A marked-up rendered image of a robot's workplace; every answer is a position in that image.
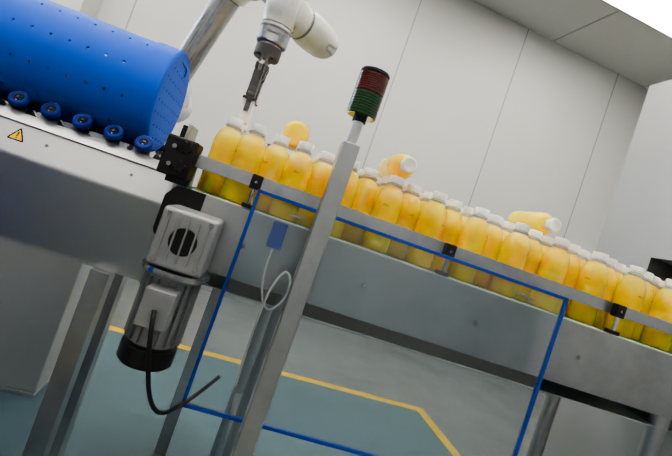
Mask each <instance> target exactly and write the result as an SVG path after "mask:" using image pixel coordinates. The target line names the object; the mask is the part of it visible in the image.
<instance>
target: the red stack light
mask: <svg viewBox="0 0 672 456"><path fill-rule="evenodd" d="M388 84H389V80H388V79H387V78H386V77H385V76H384V75H382V74H380V73H378V72H375V71H371V70H362V71H360V73H359V76H358V79H357V82H356V85H355V88H354V89H356V88H362V89H367V90H370V91H372V92H375V93H377V94H378V95H380V96H381V97H382V99H383V98H384V95H385V92H386V89H387V86H388Z"/></svg>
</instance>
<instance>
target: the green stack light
mask: <svg viewBox="0 0 672 456"><path fill-rule="evenodd" d="M382 101H383V99H382V97H381V96H380V95H378V94H377V93H375V92H372V91H370V90H367V89H362V88H356V89H354V90H353V93H352V96H351V99H350V102H349V104H348V107H347V110H346V112H347V114H348V115H350V116H352V117H353V115H354V114H357V115H361V116H363V117H365V118H366V119H367V121H366V122H369V123H373V122H375V121H376V118H377V115H378V112H379V109H380V106H381V104H382Z"/></svg>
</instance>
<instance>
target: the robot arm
mask: <svg viewBox="0 0 672 456"><path fill-rule="evenodd" d="M250 1H259V0H210V1H209V2H208V4H207V5H206V7H205V9H204V10H203V12H202V13H201V15H200V16H199V18H198V20H197V21H196V23H195V24H194V26H193V27H192V29H191V31H190V32H189V34H188V35H187V37H186V38H185V40H184V42H183V43H182V45H181V46H180V48H179V49H180V50H182V51H184V52H185V53H186V54H187V55H188V58H189V62H190V76H189V83H188V88H187V93H186V97H185V100H184V104H183V107H182V110H181V113H180V115H179V118H178V120H177V123H180V122H183V121H184V120H186V119H187V118H188V117H189V116H190V114H191V111H192V107H193V102H192V98H191V96H190V94H191V91H192V87H191V83H190V80H191V79H192V77H193V76H194V74H195V73H196V71H197V70H198V68H199V67H200V65H201V64H202V62H203V61H204V59H205V57H206V56H207V54H208V53H209V51H210V50H211V48H212V47H213V45H214V44H215V42H216V41H217V39H218V38H219V37H220V35H221V33H222V32H223V30H224V29H225V27H226V26H227V24H228V23H229V21H230V20H231V18H232V17H233V15H234V14H235V12H236V11H237V9H238V7H239V6H240V7H242V6H245V5H246V4H247V3H249V2H250ZM262 1H263V2H264V3H265V6H264V10H263V19H262V22H261V24H260V28H259V31H258V35H257V36H256V37H257V38H256V39H257V44H256V47H255V49H254V52H253V54H254V56H255V57H256V58H257V59H259V60H257V61H256V63H255V69H254V71H253V74H252V77H251V80H250V83H249V86H248V89H247V91H246V95H244V94H243V98H244V101H243V103H242V106H241V109H240V112H239V114H238V117H237V118H238V119H241V120H242V121H244V125H247V124H248V125H249V122H250V119H251V116H252V114H253V111H254V108H255V106H256V107H257V106H258V105H257V100H258V97H259V94H260V92H261V89H262V86H263V83H264V82H265V80H266V77H267V75H268V73H269V70H270V69H269V68H270V67H268V66H269V64H272V65H277V64H278V63H279V60H280V57H281V55H282V52H285V51H286V48H287V45H288V43H289V40H290V38H292V39H293V41H294V42H295V43H296V44H297V45H298V46H299V47H301V48H302V49H303V50H305V51H306V52H307V53H309V54H310V55H312V56H313V57H316V58H319V59H328V58H329V57H331V56H333V55H334V54H335V52H336V51H337V49H338V45H339V40H338V37H337V34H336V32H335V30H334V29H333V28H332V27H331V26H330V24H329V23H328V22H327V21H326V20H325V19H324V18H323V17H322V16H321V15H320V14H318V13H317V12H315V11H313V10H312V9H311V8H310V6H309V4H308V2H307V1H306V0H262Z"/></svg>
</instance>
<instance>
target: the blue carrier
mask: <svg viewBox="0 0 672 456"><path fill-rule="evenodd" d="M33 27H34V28H33ZM51 34H52V35H51ZM70 41H71V42H70ZM88 48H89V49H88ZM11 54H12V55H11ZM106 55H107V56H106ZM30 60H31V62H30ZM123 62H125V63H123ZM67 74H68V75H69V76H67ZM189 76H190V62H189V58H188V55H187V54H186V53H185V52H184V51H182V50H180V49H177V48H175V47H172V46H169V45H167V44H164V43H162V42H158V43H157V42H155V41H152V40H150V39H147V38H145V37H142V36H139V35H137V34H134V33H132V32H129V31H127V30H124V29H121V28H119V27H116V26H114V25H111V24H109V23H106V22H104V21H101V20H98V19H96V18H93V17H91V16H88V15H86V14H83V13H80V12H78V11H75V10H73V9H70V8H68V7H65V6H62V5H60V4H57V3H55V2H52V1H50V0H0V99H3V100H5V101H8V99H7V97H8V95H9V94H10V93H11V92H14V91H23V92H26V93H27V94H28V95H29V96H30V99H31V102H30V104H29V105H28V107H27V108H28V109H31V110H34V111H37V112H39V113H41V112H40V108H41V106H42V105H43V104H45V103H49V102H52V103H57V104H58V105H60V106H61V108H62V115H61V116H60V117H59V120H62V121H65V122H68V123H71V124H73V123H72V119H73V117H74V116H75V115H77V114H87V115H89V116H91V117H92V119H93V123H94V124H93V126H92V128H90V131H93V132H96V133H99V134H102V135H104V132H103V131H104V129H105V127H106V126H108V125H118V126H120V127H121V128H122V129H123V130H124V136H123V138H122V139H121V140H120V141H122V142H124V143H127V144H130V145H133V146H134V141H135V139H136V138H137V137H138V136H142V135H145V136H149V137H151V138H152V140H153V141H154V147H153V149H152V150H150V152H154V151H157V150H158V149H160V148H161V147H162V146H163V145H164V143H165V142H166V141H167V138H168V135H169V134H170V133H172V131H173V129H174V127H175V125H176V123H177V120H178V118H179V115H180V113H181V110H182V107H183V104H184V100H185V97H186V93H187V88H188V83H189ZM85 81H87V83H86V82H85ZM103 88H105V90H104V89H103ZM121 94H123V96H121Z"/></svg>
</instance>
